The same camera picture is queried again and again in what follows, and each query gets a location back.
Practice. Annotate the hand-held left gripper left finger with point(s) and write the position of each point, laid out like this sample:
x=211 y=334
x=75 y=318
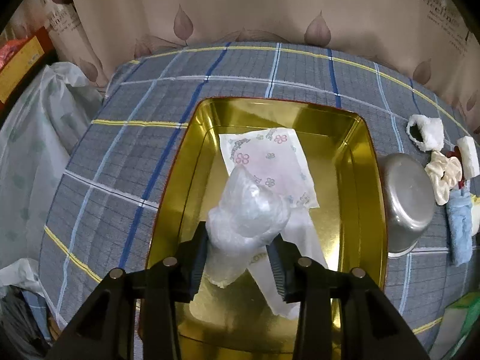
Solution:
x=195 y=262

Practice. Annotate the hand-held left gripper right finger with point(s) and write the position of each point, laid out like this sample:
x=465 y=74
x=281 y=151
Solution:
x=277 y=266

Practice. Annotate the long white packet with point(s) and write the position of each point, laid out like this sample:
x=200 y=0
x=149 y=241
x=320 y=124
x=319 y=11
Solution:
x=303 y=243

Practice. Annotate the white plastic bundle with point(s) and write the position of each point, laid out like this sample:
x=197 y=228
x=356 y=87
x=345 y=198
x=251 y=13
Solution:
x=247 y=210

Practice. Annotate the gold tin box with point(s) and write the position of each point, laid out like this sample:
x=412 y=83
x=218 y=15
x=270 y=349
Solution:
x=337 y=180

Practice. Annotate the white floral printed packet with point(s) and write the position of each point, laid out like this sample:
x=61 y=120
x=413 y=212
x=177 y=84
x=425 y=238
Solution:
x=270 y=157

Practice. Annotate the light blue towel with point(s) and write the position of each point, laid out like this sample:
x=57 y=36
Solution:
x=459 y=228

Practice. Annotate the cream scrunchie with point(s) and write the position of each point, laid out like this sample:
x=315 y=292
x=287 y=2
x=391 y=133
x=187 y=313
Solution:
x=442 y=180

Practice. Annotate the red and white small item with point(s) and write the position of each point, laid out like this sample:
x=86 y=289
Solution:
x=453 y=153

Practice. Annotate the white square packet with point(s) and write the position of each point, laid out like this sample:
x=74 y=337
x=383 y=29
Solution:
x=470 y=157

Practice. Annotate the steel bowl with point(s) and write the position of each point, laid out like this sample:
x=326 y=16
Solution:
x=405 y=202

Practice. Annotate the dark cloth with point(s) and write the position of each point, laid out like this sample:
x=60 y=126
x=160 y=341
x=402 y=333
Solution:
x=18 y=318

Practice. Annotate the translucent plastic sheet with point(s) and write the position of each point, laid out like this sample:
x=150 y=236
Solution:
x=33 y=150

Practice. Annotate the green packet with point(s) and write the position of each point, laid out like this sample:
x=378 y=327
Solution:
x=468 y=318

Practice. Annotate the white fluffy hair band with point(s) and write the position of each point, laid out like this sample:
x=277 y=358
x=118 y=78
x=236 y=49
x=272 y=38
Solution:
x=431 y=131

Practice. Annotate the beige printed curtain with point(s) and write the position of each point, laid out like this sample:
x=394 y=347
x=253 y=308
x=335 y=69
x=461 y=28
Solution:
x=262 y=7

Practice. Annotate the red and yellow box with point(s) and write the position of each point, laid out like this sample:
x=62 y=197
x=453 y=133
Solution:
x=26 y=63

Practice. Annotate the red plastic bag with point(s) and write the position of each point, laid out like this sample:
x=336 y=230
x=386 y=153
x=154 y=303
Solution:
x=9 y=54

